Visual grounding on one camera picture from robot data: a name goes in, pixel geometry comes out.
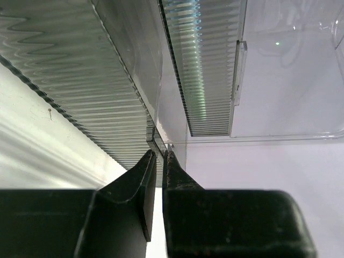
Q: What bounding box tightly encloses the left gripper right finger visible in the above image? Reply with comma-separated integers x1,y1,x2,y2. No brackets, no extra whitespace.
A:
162,151,317,257

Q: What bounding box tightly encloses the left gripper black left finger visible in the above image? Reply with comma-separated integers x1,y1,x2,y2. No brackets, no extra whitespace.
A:
1,150,156,257

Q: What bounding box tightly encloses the clear plastic drawer organizer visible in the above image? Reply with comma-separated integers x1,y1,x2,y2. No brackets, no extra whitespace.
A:
1,1,343,188

